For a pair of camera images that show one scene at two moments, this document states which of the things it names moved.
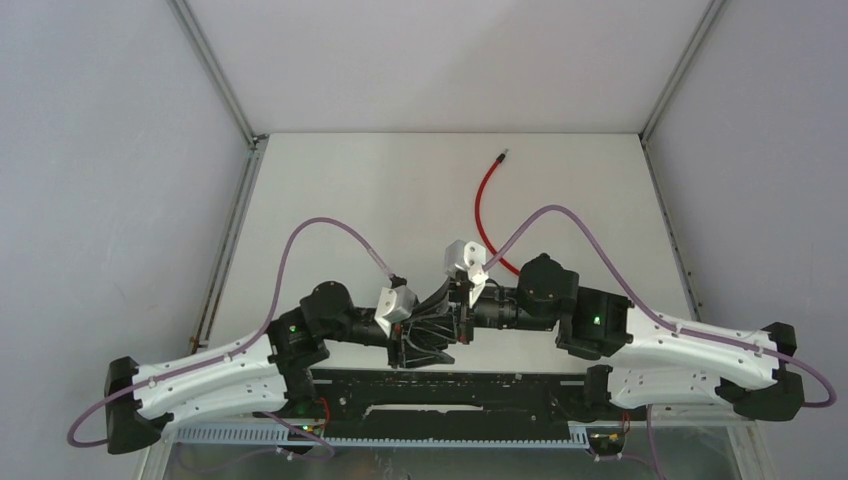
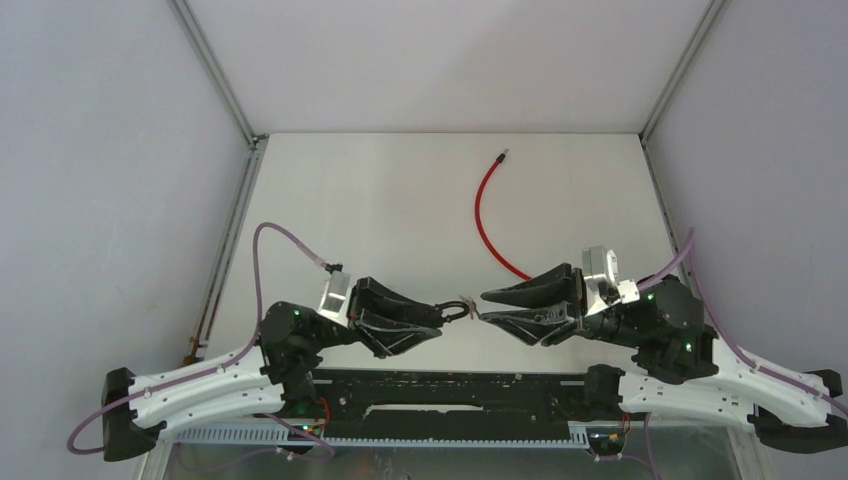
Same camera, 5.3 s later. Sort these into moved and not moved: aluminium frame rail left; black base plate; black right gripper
Moved: black right gripper
Not moved: aluminium frame rail left; black base plate
